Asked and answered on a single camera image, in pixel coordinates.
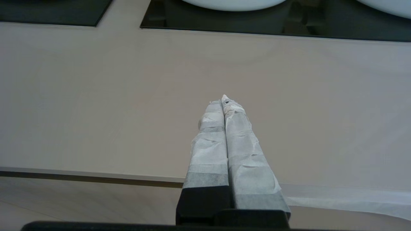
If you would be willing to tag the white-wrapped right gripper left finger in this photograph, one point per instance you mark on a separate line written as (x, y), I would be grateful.
(208, 160)

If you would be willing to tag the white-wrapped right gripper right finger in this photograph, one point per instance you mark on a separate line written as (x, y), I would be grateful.
(250, 166)

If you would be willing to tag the white cooking pot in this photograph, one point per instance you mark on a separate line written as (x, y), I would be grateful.
(395, 6)
(234, 4)

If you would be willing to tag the white paper sheet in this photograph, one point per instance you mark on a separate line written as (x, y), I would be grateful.
(353, 202)

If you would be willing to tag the black glass cooktop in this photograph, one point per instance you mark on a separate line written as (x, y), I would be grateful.
(321, 25)
(48, 12)

